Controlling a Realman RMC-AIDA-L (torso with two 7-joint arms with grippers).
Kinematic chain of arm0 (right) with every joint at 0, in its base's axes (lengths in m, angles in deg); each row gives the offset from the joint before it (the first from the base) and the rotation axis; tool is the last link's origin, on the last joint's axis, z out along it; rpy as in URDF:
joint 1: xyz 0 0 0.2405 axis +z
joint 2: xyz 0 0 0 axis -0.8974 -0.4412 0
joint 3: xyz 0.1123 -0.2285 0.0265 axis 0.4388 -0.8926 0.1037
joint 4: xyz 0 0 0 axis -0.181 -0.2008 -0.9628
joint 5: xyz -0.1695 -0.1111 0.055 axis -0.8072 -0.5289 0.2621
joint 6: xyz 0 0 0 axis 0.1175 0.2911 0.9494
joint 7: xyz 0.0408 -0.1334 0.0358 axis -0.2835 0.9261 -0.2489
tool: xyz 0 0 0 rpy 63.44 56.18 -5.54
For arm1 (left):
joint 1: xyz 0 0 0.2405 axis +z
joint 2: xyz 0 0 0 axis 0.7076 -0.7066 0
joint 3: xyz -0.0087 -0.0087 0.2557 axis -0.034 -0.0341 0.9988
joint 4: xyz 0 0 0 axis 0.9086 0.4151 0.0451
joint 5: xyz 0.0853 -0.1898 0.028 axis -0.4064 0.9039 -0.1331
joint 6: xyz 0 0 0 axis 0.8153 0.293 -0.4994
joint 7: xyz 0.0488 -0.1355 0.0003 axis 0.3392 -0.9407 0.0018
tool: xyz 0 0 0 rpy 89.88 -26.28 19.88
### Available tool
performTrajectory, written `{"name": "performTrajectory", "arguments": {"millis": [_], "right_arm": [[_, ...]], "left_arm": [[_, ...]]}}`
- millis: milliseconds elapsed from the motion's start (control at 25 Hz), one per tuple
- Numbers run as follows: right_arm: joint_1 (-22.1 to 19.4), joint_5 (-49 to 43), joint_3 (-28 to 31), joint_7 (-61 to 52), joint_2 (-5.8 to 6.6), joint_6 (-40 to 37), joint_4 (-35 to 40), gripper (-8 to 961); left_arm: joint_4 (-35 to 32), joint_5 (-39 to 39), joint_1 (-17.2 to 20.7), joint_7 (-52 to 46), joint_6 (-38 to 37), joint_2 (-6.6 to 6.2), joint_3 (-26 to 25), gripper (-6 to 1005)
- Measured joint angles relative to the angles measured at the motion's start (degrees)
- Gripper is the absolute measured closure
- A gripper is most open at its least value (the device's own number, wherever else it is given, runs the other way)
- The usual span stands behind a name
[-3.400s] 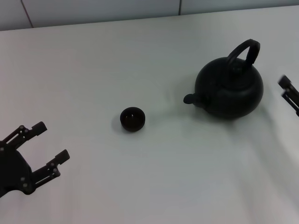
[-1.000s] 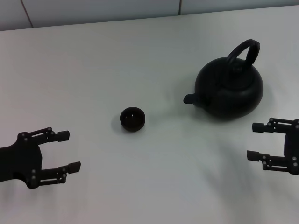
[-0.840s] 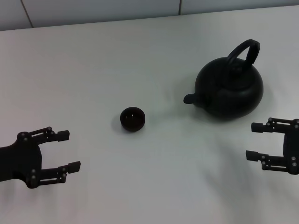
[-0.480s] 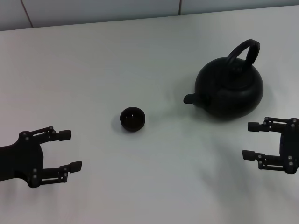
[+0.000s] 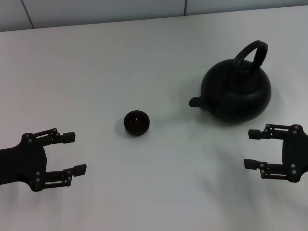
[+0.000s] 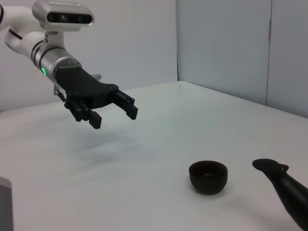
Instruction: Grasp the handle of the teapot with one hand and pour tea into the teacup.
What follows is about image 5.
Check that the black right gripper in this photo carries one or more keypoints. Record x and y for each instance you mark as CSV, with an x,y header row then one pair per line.
x,y
297,154

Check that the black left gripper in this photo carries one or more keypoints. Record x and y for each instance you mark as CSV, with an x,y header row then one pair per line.
x,y
26,161

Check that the small dark teacup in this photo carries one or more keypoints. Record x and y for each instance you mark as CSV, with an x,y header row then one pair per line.
x,y
136,123

